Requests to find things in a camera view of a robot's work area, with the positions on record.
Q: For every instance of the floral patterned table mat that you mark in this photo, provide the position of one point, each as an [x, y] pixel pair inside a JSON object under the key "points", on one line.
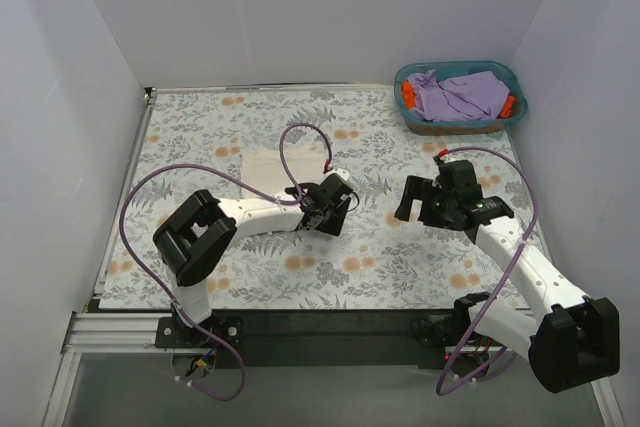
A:
{"points": [[195, 139]]}

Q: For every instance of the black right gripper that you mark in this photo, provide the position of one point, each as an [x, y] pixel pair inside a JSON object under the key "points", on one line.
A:
{"points": [[428, 201]]}

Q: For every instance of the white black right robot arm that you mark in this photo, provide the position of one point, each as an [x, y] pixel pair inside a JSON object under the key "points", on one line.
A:
{"points": [[569, 338]]}

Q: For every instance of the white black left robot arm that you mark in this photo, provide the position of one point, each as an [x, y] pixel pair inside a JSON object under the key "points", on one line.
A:
{"points": [[196, 236]]}

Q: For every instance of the lavender purple t shirt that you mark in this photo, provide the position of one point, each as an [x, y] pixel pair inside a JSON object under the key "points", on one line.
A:
{"points": [[421, 80]]}

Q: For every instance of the cream white t shirt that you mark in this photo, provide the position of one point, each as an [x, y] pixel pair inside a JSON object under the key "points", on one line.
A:
{"points": [[262, 168]]}

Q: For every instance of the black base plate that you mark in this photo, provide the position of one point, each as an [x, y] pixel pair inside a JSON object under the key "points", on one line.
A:
{"points": [[349, 352]]}

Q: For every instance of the aluminium frame rail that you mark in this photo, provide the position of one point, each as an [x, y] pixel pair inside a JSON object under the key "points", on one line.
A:
{"points": [[165, 331]]}

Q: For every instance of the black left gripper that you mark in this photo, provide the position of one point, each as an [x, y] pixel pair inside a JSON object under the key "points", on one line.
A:
{"points": [[310, 201]]}

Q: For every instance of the teal plastic laundry basket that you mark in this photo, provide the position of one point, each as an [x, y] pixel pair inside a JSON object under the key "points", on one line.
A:
{"points": [[449, 69]]}

